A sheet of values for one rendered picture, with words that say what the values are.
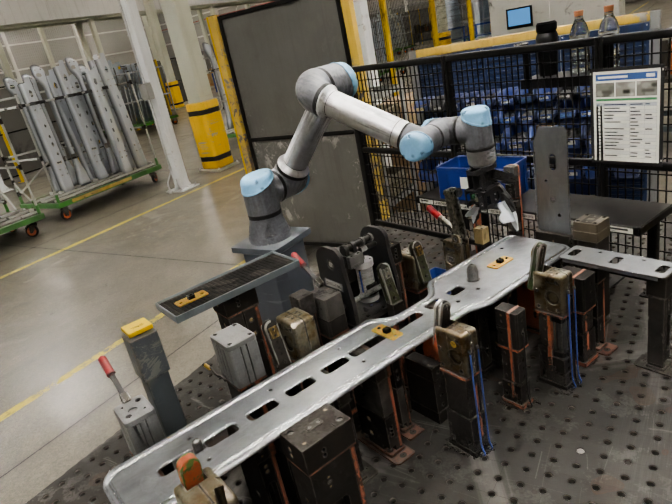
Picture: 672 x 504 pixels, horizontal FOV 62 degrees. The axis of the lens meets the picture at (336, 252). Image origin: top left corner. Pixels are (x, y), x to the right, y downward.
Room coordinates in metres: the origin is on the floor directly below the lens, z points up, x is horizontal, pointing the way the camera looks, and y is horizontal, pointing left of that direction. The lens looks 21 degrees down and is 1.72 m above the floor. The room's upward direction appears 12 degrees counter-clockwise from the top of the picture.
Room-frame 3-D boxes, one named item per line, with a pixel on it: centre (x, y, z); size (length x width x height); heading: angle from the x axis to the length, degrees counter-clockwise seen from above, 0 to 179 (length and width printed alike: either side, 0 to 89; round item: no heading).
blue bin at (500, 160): (2.06, -0.61, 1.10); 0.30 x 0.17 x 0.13; 41
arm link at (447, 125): (1.52, -0.35, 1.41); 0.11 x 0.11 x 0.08; 49
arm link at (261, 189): (1.86, 0.21, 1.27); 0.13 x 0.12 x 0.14; 139
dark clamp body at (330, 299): (1.37, 0.05, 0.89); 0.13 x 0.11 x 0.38; 34
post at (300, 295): (1.35, 0.11, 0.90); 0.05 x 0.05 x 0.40; 34
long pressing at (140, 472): (1.21, -0.07, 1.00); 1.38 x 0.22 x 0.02; 124
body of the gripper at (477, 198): (1.47, -0.44, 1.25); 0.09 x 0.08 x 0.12; 124
